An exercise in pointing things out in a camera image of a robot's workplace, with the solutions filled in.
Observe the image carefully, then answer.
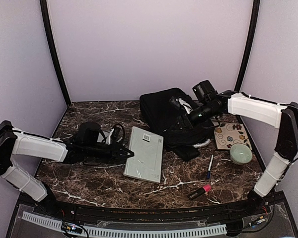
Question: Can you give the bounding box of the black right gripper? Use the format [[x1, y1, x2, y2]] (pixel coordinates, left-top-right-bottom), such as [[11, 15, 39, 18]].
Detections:
[[168, 103, 219, 133]]

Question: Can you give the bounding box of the black student backpack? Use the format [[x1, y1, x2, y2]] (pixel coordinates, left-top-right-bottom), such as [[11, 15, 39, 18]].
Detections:
[[140, 88, 214, 161]]

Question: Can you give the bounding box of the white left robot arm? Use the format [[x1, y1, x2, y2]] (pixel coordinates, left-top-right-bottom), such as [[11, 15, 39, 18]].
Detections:
[[0, 120, 134, 216]]

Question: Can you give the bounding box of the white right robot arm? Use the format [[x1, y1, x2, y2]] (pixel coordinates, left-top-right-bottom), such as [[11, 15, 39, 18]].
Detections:
[[169, 90, 298, 215]]

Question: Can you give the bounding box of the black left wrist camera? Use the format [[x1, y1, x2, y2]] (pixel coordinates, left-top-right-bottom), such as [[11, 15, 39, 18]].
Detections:
[[75, 121, 101, 145]]

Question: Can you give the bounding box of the grey slotted cable duct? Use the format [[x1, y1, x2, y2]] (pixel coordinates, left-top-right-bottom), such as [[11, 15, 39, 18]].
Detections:
[[21, 212, 227, 238]]

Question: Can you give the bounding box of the floral ceramic tile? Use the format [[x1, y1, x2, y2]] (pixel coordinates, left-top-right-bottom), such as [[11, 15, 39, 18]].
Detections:
[[214, 122, 252, 150]]

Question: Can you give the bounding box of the pale green ceramic bowl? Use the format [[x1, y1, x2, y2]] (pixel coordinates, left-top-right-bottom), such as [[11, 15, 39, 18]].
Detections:
[[229, 143, 253, 165]]

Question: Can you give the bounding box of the black frame post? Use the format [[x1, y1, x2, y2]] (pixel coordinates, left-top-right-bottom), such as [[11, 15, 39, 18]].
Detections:
[[39, 0, 72, 107], [234, 0, 261, 92]]

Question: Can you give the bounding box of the black front rail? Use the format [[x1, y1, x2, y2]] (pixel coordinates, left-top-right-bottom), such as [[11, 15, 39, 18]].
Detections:
[[13, 192, 290, 225]]

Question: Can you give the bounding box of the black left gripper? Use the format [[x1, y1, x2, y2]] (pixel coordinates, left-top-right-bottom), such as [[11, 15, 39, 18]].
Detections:
[[84, 140, 134, 164]]

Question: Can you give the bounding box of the pink and black highlighter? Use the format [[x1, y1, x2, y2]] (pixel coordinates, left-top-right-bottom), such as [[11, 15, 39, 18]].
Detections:
[[188, 184, 212, 200]]

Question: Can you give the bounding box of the black left frame post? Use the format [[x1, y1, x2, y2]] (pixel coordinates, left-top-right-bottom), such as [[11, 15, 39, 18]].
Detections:
[[39, 0, 72, 107]]

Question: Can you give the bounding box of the grey notebook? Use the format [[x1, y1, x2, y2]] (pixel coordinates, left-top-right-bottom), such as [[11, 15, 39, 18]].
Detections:
[[124, 126, 163, 183]]

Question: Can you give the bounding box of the black right frame post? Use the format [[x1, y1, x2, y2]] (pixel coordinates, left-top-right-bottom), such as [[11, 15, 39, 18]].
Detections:
[[234, 0, 261, 92]]

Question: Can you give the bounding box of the white pen with blue cap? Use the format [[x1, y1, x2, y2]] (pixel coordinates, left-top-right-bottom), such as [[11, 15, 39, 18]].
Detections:
[[206, 155, 214, 179]]

